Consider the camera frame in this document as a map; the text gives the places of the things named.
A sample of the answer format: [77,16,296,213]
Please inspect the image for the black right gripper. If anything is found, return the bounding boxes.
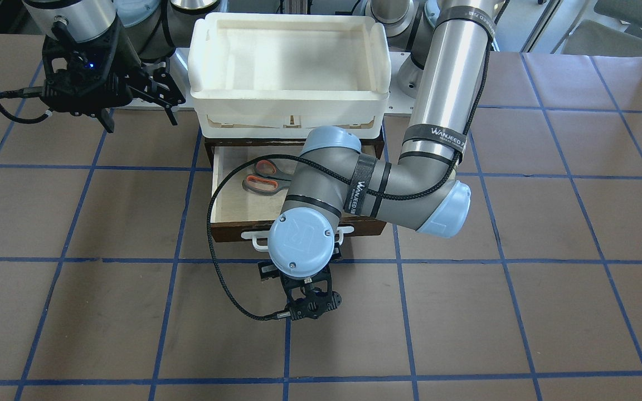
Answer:
[41,25,186,134]

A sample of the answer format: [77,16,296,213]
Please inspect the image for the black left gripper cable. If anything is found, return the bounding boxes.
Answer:
[206,33,492,321]

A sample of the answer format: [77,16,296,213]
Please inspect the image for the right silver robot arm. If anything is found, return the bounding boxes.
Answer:
[25,1,185,132]

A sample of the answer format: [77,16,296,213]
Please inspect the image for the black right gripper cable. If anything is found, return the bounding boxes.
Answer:
[0,89,54,124]

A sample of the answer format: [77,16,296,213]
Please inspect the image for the wooden drawer with white handle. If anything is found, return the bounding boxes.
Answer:
[210,144,387,252]

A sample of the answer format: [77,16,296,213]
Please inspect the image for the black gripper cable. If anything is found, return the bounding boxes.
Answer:
[206,33,492,321]
[0,89,54,124]

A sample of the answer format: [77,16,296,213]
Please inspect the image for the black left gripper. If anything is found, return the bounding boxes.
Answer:
[258,261,342,320]

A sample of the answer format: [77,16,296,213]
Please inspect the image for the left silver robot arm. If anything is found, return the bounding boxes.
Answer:
[267,1,505,320]

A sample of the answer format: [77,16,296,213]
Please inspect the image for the white foam box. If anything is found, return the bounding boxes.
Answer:
[187,13,391,139]

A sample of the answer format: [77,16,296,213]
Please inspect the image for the grey scissors with red handles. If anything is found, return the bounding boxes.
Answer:
[242,158,293,196]

